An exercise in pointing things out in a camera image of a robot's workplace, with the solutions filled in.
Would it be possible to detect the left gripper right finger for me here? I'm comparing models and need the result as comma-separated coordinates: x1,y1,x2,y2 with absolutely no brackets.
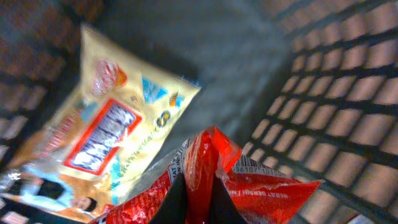
209,175,247,224

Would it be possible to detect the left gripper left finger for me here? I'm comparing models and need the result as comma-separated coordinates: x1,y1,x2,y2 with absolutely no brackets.
149,174,187,224

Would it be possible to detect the red candy bag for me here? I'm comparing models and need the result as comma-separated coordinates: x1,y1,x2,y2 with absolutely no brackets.
95,127,320,224

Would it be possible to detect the yellow snack bag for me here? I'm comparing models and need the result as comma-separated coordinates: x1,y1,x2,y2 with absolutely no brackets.
1,25,201,223

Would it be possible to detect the dark grey plastic basket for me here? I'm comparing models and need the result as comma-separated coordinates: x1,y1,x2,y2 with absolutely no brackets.
1,0,397,223

